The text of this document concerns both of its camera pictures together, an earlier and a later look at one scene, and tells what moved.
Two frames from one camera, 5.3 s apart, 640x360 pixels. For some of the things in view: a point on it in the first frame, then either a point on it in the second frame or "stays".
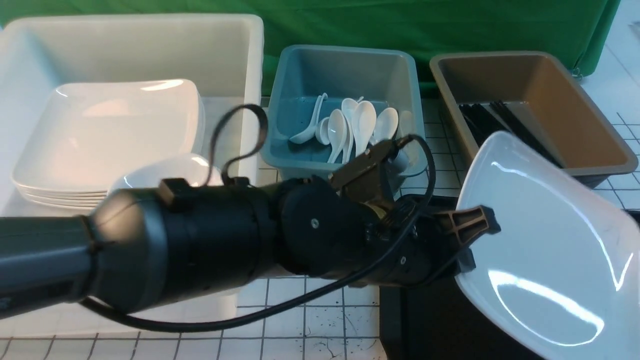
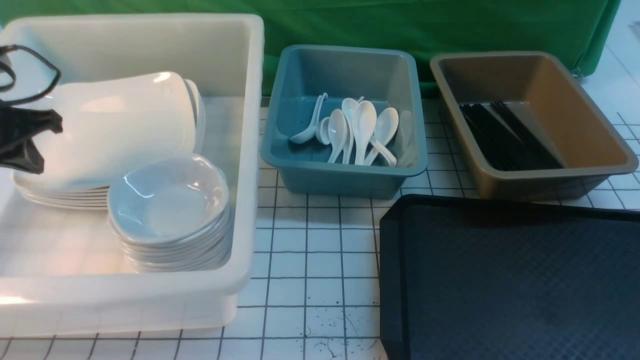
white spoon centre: [337, 131] stays
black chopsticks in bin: [482, 120] stays
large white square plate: [560, 279] to [108, 123]
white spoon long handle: [347, 105] stays
